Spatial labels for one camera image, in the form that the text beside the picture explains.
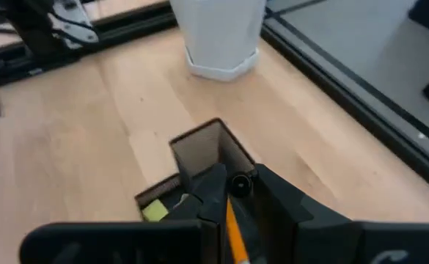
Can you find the black metal table frame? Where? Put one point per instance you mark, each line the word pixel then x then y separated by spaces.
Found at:
pixel 383 132

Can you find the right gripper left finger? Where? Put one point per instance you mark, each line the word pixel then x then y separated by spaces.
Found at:
pixel 126 242

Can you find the black mesh desk organizer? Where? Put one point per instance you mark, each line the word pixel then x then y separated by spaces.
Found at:
pixel 199 146

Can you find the black pen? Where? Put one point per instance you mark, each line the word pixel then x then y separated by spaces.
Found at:
pixel 241 185

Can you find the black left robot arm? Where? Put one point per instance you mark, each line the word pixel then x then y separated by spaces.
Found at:
pixel 27 29

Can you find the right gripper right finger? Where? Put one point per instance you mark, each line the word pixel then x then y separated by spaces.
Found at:
pixel 328 242

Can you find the yellow-green eraser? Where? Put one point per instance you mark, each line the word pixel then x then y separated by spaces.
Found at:
pixel 155 211

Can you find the white hexagonal plant pot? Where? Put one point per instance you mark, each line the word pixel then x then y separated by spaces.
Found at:
pixel 218 36

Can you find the orange pencil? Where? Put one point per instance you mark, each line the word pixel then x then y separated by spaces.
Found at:
pixel 234 234

